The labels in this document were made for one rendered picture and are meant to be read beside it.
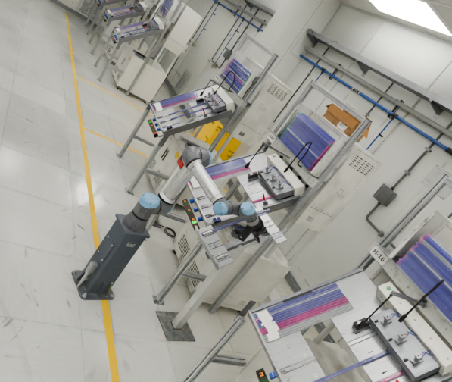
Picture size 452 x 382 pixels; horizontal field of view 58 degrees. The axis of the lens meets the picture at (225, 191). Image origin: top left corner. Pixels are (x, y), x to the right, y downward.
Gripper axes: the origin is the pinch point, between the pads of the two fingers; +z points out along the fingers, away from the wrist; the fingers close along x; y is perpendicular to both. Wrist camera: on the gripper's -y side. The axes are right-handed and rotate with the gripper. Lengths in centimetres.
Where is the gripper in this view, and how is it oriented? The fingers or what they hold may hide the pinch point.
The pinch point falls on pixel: (257, 242)
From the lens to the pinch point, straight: 257.5
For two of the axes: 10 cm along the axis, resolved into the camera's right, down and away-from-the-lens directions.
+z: 2.8, 6.3, 7.2
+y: 8.6, -5.0, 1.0
